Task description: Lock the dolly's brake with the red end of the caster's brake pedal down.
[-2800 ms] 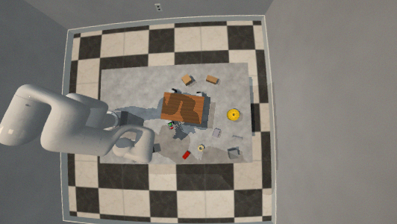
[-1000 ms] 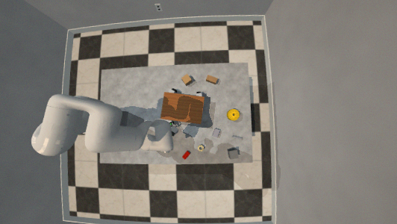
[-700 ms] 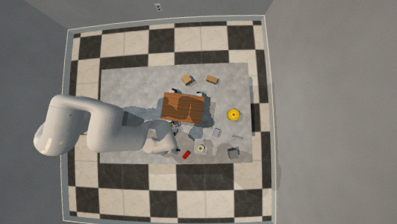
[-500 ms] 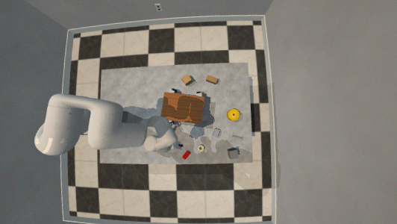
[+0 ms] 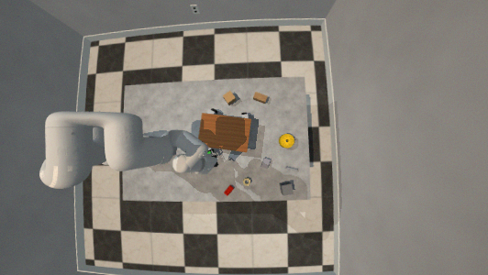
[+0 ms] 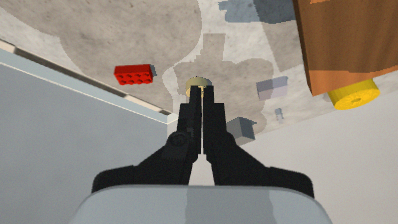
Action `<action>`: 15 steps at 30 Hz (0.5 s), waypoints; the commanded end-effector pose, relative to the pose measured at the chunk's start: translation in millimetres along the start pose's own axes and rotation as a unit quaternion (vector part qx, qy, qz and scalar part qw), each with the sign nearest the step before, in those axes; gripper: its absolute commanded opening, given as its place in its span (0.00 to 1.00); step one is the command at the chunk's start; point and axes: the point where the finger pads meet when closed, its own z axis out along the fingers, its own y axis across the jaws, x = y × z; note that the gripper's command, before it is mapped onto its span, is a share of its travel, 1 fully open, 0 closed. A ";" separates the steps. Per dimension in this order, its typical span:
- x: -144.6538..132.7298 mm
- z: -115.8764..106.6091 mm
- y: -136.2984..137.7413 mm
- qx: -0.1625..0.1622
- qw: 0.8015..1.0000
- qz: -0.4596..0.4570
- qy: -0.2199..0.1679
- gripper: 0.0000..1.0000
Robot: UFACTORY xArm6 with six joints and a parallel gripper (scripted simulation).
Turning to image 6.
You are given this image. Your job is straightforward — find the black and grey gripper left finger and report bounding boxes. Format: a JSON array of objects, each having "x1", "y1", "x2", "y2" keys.
[{"x1": 91, "y1": 86, "x2": 202, "y2": 194}]

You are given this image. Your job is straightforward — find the red toy building brick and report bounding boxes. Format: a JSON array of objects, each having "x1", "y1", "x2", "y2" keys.
[{"x1": 114, "y1": 64, "x2": 153, "y2": 85}]

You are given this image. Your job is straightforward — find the yellow short cylinder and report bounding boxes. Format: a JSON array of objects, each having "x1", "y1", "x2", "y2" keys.
[{"x1": 327, "y1": 79, "x2": 380, "y2": 110}]

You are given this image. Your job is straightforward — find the beige roll of masking tape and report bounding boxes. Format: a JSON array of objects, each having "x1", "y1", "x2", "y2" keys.
[{"x1": 186, "y1": 77, "x2": 208, "y2": 98}]

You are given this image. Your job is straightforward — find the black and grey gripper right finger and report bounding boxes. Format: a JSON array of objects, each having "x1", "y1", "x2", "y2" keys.
[{"x1": 203, "y1": 85, "x2": 315, "y2": 199}]

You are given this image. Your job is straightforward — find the grey cube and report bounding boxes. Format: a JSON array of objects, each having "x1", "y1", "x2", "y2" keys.
[{"x1": 226, "y1": 117, "x2": 255, "y2": 146}]

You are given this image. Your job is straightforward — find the grey box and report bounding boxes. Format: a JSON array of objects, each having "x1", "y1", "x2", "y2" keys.
[{"x1": 256, "y1": 76, "x2": 288, "y2": 101}]

